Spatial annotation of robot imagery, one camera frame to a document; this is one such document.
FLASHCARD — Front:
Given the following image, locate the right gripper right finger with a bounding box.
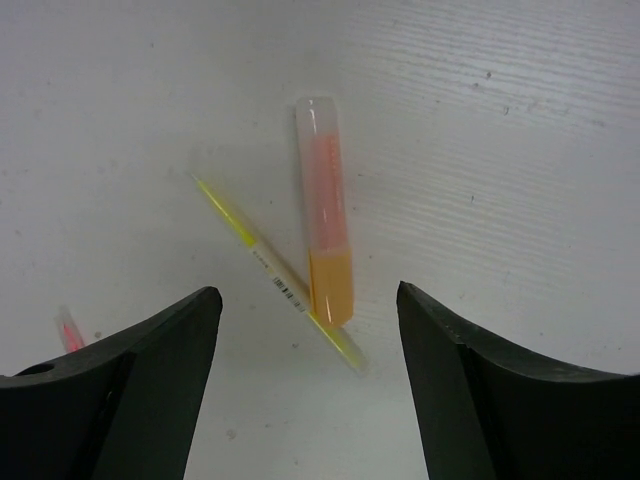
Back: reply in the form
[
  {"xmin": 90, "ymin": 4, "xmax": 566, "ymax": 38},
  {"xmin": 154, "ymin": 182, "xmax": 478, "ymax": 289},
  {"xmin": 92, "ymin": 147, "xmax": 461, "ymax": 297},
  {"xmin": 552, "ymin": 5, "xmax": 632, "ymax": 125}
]
[{"xmin": 396, "ymin": 282, "xmax": 639, "ymax": 479}]

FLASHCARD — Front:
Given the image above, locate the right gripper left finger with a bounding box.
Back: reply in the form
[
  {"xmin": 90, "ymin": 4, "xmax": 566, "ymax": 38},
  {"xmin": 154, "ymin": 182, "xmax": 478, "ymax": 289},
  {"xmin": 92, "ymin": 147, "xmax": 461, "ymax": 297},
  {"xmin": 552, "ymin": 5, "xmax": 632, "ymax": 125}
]
[{"xmin": 1, "ymin": 287, "xmax": 222, "ymax": 479}]

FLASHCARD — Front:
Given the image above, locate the pink thin pen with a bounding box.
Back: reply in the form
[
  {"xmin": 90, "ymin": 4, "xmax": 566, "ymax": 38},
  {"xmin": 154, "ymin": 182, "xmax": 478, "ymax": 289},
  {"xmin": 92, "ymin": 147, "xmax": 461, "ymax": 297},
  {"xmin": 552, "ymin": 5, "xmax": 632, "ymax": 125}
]
[{"xmin": 54, "ymin": 306, "xmax": 86, "ymax": 353}]

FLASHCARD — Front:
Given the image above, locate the yellow thin pen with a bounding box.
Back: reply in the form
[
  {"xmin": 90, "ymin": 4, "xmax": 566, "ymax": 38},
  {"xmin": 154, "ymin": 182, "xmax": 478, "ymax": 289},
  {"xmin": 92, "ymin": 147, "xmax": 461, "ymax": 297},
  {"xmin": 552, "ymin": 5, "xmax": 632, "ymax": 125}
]
[{"xmin": 189, "ymin": 173, "xmax": 368, "ymax": 374}]

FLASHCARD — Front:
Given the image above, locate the orange pink highlighter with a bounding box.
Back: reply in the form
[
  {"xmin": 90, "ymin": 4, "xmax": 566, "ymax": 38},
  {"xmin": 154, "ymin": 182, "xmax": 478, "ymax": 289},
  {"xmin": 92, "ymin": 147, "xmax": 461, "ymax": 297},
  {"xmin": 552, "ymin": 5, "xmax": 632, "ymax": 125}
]
[{"xmin": 295, "ymin": 96, "xmax": 354, "ymax": 328}]

